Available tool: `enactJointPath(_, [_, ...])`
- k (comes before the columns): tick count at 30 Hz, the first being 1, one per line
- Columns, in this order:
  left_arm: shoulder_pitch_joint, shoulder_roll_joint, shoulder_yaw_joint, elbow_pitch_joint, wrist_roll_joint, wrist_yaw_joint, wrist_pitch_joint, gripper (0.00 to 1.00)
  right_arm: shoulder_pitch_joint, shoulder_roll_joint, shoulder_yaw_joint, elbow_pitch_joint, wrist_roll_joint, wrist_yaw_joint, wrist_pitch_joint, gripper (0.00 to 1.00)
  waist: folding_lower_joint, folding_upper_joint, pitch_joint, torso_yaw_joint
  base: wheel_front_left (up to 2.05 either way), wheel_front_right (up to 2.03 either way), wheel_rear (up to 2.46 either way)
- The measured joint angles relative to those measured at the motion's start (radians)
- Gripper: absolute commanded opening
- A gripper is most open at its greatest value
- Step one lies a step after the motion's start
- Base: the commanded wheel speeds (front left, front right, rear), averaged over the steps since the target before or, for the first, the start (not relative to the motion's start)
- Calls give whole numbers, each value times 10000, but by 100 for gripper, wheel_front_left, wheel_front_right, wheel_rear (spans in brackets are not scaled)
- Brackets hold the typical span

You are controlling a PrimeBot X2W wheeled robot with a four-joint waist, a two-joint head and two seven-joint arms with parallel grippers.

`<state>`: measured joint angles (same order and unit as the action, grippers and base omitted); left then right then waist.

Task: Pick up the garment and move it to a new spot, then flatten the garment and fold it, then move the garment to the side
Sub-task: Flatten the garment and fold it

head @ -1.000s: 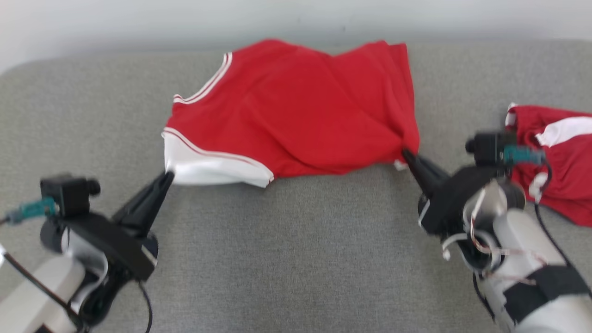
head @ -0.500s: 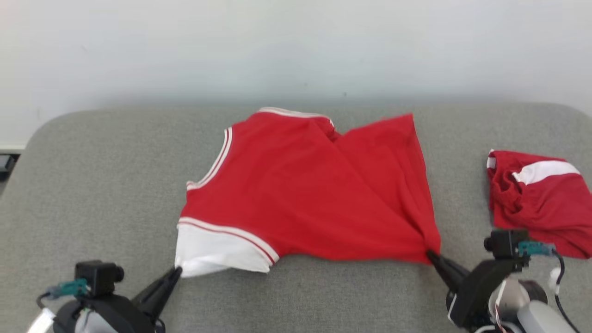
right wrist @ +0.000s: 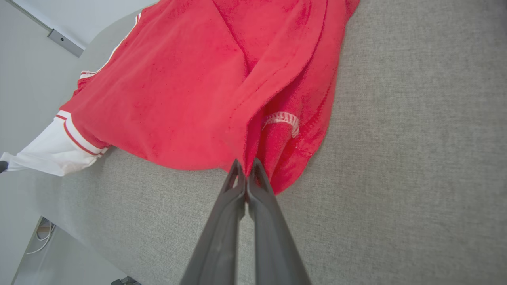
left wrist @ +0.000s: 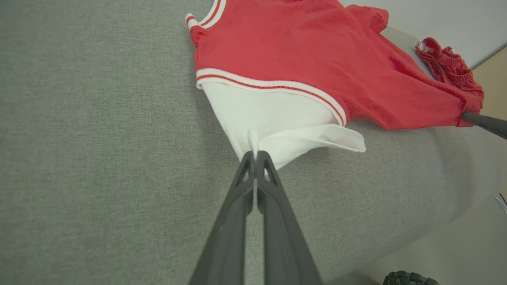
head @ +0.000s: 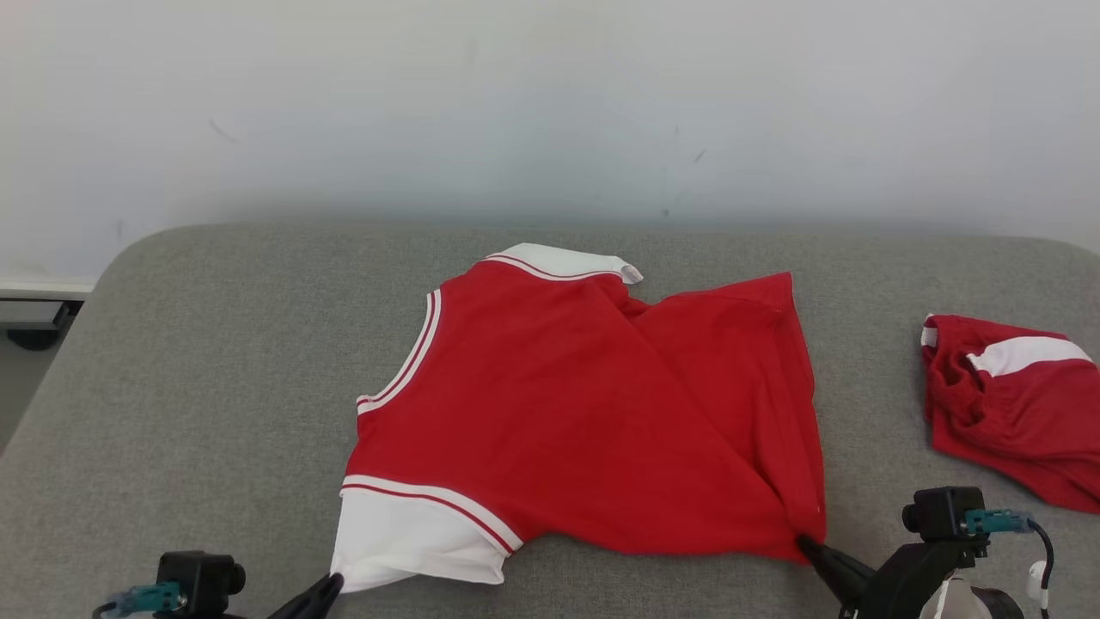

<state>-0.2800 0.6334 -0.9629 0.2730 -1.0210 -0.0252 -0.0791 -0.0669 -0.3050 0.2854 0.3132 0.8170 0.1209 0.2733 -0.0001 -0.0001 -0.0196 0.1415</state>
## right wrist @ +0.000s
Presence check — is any thin white floor cable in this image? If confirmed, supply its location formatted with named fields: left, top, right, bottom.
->
left=25, top=219, right=57, bottom=255

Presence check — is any grey metal skirting bar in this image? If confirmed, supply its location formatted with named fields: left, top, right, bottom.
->
left=47, top=29, right=86, bottom=58

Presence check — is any grey fabric sofa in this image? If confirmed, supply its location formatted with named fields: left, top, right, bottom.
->
left=18, top=0, right=507, bottom=285

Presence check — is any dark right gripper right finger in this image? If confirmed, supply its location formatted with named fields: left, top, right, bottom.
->
left=246, top=157, right=312, bottom=285

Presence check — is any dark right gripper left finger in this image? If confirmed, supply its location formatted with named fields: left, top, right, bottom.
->
left=180, top=159, right=246, bottom=285

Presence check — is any red jersey with white sleeves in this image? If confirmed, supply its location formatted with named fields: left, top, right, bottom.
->
left=0, top=0, right=360, bottom=195

